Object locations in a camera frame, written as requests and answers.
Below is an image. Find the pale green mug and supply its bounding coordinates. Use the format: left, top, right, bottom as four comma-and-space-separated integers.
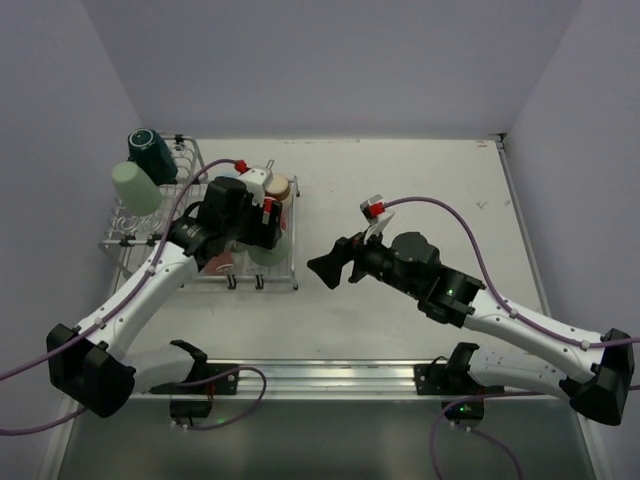
247, 236, 291, 267

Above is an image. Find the red mug black handle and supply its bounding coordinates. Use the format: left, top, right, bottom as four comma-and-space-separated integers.
263, 197, 291, 235

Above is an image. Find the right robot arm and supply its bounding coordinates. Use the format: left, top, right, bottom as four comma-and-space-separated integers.
307, 232, 635, 426

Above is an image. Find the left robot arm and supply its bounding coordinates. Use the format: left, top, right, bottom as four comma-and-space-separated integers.
46, 169, 283, 418

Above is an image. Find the pink cup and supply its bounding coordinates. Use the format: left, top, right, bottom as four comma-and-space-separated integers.
202, 250, 234, 276

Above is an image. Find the light green tumbler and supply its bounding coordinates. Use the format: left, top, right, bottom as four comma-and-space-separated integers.
111, 161, 162, 217

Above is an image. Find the dark green mug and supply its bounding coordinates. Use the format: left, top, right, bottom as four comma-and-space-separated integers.
127, 128, 178, 186

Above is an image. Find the right black controller box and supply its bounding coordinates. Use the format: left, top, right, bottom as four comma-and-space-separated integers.
441, 401, 485, 428

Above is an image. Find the black controller box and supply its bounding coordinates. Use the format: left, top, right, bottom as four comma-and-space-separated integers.
441, 401, 485, 428
169, 400, 212, 423

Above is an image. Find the left black controller box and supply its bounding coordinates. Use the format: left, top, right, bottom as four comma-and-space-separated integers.
169, 400, 212, 423

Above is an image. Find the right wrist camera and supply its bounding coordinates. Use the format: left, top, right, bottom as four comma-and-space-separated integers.
360, 194, 395, 243

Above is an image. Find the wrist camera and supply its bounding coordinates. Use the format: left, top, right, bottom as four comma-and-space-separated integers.
238, 167, 273, 206
360, 194, 395, 243

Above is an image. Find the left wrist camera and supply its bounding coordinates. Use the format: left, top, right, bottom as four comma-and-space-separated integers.
238, 167, 273, 206

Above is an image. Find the aluminium mounting rail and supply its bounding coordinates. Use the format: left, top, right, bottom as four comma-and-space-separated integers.
134, 357, 591, 402

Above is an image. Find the metal wire dish rack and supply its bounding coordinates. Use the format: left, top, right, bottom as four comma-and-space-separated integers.
99, 133, 300, 290

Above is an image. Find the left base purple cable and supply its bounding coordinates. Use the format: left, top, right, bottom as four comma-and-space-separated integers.
174, 364, 269, 432

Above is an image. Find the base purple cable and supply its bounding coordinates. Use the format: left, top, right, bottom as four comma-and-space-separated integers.
427, 389, 525, 480
174, 364, 269, 432

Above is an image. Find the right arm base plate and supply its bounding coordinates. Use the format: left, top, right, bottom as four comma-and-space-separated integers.
413, 363, 505, 396

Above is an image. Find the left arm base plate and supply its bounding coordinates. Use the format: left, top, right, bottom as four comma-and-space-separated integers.
150, 362, 239, 396

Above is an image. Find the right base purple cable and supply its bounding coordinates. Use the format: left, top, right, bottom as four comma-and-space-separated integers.
427, 389, 525, 480

